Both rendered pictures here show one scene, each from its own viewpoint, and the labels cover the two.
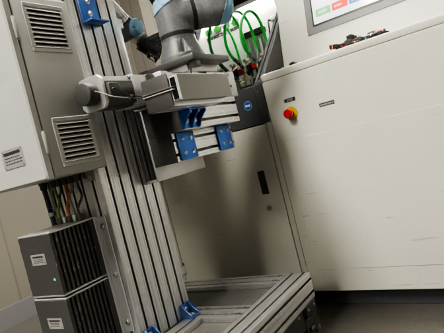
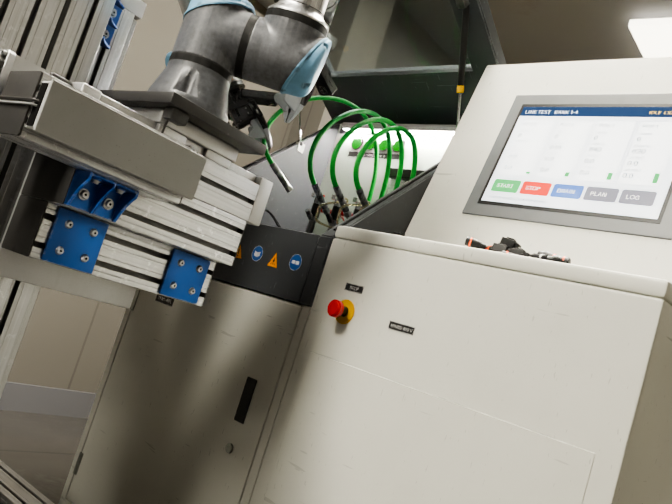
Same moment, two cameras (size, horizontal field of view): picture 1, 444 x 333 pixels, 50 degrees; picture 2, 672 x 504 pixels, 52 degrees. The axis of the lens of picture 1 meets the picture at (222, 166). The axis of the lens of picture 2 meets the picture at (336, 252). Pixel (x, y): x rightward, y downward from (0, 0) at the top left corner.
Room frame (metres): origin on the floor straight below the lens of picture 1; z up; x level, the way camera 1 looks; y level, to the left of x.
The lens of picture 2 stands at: (0.45, -0.45, 0.76)
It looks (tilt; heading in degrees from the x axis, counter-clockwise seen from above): 6 degrees up; 8
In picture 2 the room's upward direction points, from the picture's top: 18 degrees clockwise
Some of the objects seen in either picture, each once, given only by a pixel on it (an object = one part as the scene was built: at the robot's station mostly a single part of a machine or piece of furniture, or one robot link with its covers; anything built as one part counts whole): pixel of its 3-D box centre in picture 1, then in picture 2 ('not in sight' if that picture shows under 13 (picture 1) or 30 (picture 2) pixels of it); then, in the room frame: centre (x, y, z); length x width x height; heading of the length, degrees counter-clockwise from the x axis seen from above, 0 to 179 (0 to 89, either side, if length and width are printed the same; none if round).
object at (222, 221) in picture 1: (223, 213); (172, 412); (2.14, 0.04, 0.44); 0.65 x 0.02 x 0.68; 54
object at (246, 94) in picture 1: (203, 121); (231, 251); (2.15, 0.03, 0.87); 0.62 x 0.04 x 0.16; 54
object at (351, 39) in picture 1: (359, 38); (520, 252); (1.79, -0.62, 1.01); 0.23 x 0.11 x 0.06; 54
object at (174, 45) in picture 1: (180, 49); (193, 92); (1.60, 0.04, 1.09); 0.15 x 0.15 x 0.10
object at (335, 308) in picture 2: (289, 113); (339, 309); (1.85, -0.31, 0.80); 0.05 x 0.04 x 0.05; 54
